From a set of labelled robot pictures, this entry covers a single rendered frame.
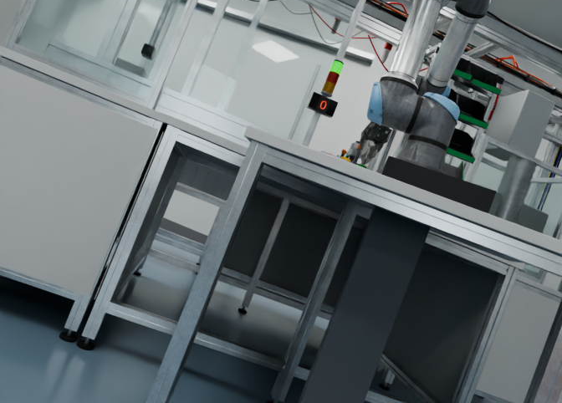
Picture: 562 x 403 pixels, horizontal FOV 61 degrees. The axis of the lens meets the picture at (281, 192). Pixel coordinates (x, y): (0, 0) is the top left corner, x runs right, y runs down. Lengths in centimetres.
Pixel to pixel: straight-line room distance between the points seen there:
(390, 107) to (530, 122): 195
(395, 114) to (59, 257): 121
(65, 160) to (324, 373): 110
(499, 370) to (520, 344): 20
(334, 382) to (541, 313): 198
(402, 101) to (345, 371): 77
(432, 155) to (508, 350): 191
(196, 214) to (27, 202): 412
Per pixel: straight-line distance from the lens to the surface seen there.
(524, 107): 329
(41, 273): 185
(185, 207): 587
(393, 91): 144
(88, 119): 179
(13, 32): 194
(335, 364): 141
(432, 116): 144
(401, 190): 116
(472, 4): 162
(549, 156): 391
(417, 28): 152
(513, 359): 318
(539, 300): 319
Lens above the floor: 68
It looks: 2 degrees up
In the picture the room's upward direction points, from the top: 22 degrees clockwise
